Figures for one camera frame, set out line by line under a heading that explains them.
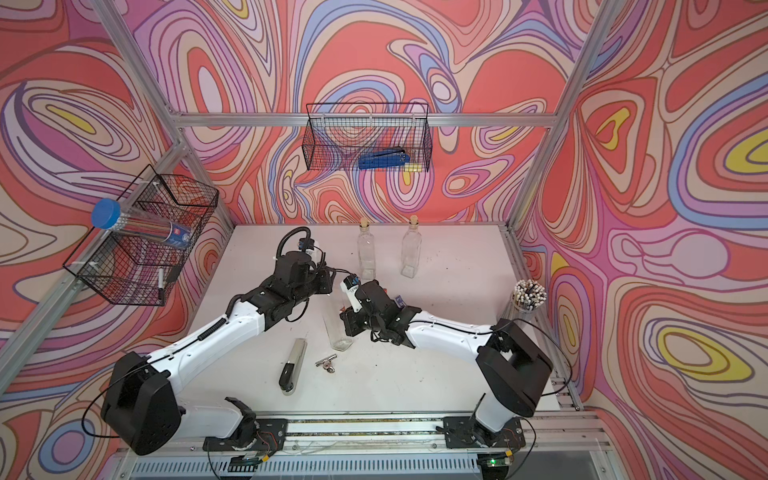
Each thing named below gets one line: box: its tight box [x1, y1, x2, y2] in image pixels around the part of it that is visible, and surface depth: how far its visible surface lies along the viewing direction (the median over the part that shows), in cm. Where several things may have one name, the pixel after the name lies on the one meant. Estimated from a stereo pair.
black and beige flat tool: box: [278, 338, 308, 396], surface depth 82 cm
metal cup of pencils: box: [512, 279, 547, 321], surface depth 81 cm
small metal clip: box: [315, 353, 338, 374], surface depth 86 cm
